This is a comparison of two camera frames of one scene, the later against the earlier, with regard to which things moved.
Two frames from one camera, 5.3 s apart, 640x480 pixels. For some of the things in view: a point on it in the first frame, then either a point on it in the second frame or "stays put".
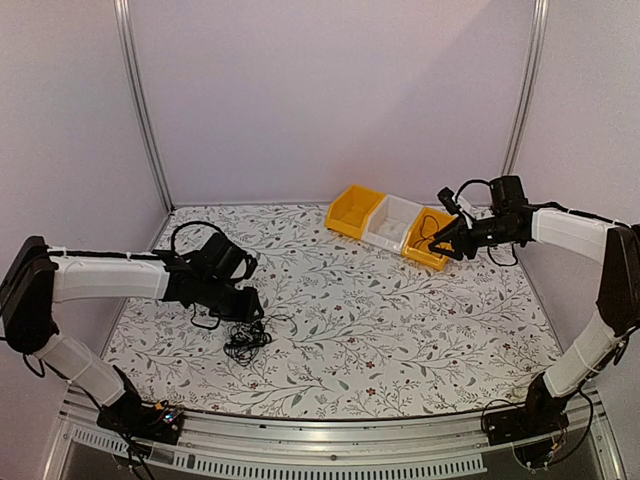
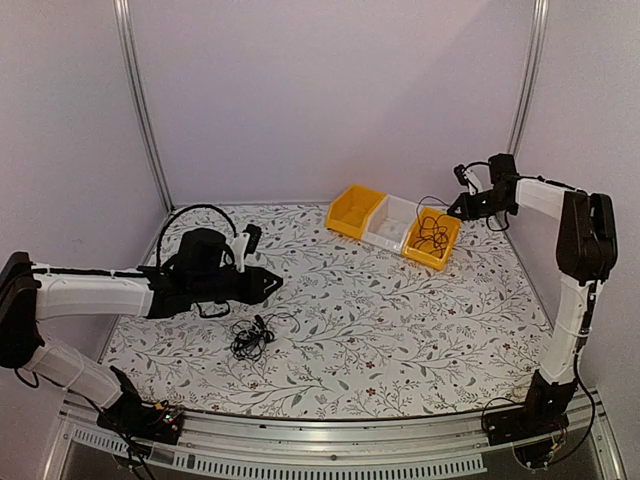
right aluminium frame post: (538, 34) stays put
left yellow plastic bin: (347, 214) stays put
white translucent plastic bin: (390, 223) stays put
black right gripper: (463, 237) → (468, 212)
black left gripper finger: (253, 306) → (264, 280)
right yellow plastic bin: (425, 224) stays put
